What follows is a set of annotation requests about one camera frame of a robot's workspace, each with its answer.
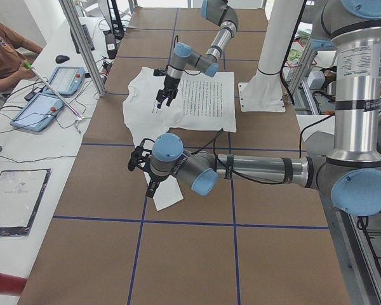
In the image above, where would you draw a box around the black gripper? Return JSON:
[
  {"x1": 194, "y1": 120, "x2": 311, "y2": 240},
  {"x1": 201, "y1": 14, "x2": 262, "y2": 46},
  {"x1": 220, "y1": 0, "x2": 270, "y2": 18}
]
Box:
[
  {"x1": 146, "y1": 168, "x2": 167, "y2": 198},
  {"x1": 156, "y1": 75, "x2": 179, "y2": 109}
]

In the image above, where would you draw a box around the white long sleeve t-shirt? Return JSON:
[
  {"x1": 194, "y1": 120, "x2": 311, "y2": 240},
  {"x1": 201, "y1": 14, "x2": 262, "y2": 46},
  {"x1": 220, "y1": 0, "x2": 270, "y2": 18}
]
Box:
[{"x1": 122, "y1": 66, "x2": 237, "y2": 212}]

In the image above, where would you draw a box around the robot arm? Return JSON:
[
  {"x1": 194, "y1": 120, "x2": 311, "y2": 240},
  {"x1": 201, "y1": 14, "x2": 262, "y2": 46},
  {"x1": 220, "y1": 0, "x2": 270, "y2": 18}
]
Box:
[
  {"x1": 154, "y1": 0, "x2": 239, "y2": 109},
  {"x1": 144, "y1": 1, "x2": 381, "y2": 217}
]

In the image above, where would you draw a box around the black keyboard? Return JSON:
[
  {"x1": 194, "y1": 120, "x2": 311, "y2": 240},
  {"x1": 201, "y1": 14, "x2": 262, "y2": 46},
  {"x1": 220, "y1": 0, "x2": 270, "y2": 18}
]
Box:
[{"x1": 70, "y1": 24, "x2": 95, "y2": 54}]

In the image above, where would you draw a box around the blue teach pendant far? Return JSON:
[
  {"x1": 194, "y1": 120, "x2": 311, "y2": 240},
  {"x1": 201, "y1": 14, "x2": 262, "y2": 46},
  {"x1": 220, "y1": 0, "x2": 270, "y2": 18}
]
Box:
[{"x1": 48, "y1": 67, "x2": 85, "y2": 97}]

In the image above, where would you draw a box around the blue teach pendant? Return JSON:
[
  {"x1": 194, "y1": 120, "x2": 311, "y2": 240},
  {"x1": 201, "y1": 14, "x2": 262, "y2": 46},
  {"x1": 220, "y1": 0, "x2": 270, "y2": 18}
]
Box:
[
  {"x1": 48, "y1": 67, "x2": 85, "y2": 97},
  {"x1": 10, "y1": 93, "x2": 64, "y2": 132}
]

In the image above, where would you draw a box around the black computer mouse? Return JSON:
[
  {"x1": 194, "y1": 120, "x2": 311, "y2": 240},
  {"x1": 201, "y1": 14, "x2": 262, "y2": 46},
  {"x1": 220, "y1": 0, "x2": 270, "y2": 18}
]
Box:
[{"x1": 55, "y1": 55, "x2": 70, "y2": 64}]

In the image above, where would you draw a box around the blue teach pendant near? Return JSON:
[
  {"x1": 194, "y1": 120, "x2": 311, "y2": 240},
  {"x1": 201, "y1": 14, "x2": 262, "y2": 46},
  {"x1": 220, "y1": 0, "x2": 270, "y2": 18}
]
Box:
[{"x1": 10, "y1": 93, "x2": 64, "y2": 132}]

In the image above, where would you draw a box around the plastic sleeve document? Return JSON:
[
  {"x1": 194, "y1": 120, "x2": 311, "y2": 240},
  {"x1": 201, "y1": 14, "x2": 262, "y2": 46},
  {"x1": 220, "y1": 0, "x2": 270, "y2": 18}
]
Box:
[{"x1": 0, "y1": 168, "x2": 51, "y2": 238}]

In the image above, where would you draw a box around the long metal pointer stick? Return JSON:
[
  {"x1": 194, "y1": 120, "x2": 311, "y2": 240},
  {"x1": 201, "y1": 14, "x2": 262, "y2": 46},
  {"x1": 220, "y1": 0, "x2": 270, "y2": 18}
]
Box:
[{"x1": 23, "y1": 60, "x2": 85, "y2": 121}]

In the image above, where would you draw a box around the person in brown shirt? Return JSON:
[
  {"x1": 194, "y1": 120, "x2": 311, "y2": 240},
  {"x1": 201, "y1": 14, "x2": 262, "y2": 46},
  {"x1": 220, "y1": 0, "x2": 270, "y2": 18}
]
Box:
[{"x1": 0, "y1": 22, "x2": 43, "y2": 93}]

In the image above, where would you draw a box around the red object at corner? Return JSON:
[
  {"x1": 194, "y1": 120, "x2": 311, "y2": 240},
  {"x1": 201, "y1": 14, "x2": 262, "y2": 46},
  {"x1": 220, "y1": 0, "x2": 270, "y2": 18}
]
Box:
[{"x1": 0, "y1": 273, "x2": 27, "y2": 296}]

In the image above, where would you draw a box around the aluminium frame post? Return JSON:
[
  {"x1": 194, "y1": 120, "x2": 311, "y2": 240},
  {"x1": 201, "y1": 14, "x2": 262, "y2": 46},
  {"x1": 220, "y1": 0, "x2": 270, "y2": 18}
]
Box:
[{"x1": 59, "y1": 0, "x2": 105, "y2": 97}]

